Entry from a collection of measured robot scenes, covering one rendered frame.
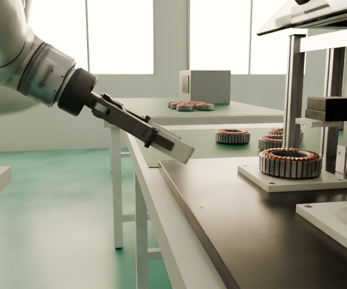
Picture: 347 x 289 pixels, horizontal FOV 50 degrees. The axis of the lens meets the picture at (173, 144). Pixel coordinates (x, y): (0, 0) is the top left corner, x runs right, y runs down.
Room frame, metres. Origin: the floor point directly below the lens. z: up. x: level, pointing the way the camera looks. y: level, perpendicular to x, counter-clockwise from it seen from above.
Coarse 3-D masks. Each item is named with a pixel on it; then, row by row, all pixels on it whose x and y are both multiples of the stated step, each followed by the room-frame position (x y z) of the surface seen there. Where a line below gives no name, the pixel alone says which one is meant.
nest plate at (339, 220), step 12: (300, 204) 0.50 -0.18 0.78; (312, 204) 0.50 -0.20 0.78; (324, 204) 0.50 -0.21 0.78; (336, 204) 0.50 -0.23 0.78; (312, 216) 0.46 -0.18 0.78; (324, 216) 0.46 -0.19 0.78; (336, 216) 0.46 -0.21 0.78; (324, 228) 0.43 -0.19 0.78; (336, 228) 0.42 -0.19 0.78; (336, 240) 0.41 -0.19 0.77
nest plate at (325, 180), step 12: (240, 168) 0.72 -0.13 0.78; (252, 168) 0.71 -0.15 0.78; (252, 180) 0.66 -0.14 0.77; (264, 180) 0.63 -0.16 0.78; (276, 180) 0.63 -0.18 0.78; (288, 180) 0.63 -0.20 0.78; (300, 180) 0.63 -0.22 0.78; (312, 180) 0.63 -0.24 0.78; (324, 180) 0.63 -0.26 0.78; (336, 180) 0.63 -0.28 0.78
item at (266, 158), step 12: (264, 156) 0.67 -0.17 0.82; (276, 156) 0.65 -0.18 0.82; (288, 156) 0.71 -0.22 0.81; (300, 156) 0.70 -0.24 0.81; (312, 156) 0.65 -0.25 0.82; (264, 168) 0.66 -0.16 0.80; (276, 168) 0.64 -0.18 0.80; (288, 168) 0.63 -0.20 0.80; (300, 168) 0.63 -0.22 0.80; (312, 168) 0.63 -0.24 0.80
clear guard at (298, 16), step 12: (288, 0) 0.47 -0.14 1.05; (312, 0) 0.38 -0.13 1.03; (324, 0) 0.35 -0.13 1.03; (336, 0) 0.32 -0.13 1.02; (288, 12) 0.42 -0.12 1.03; (300, 12) 0.38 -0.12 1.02; (312, 12) 0.35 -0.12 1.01; (324, 12) 0.32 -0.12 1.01; (336, 12) 0.30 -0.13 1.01; (276, 24) 0.42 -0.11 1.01; (288, 24) 0.38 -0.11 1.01; (300, 24) 0.36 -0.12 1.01
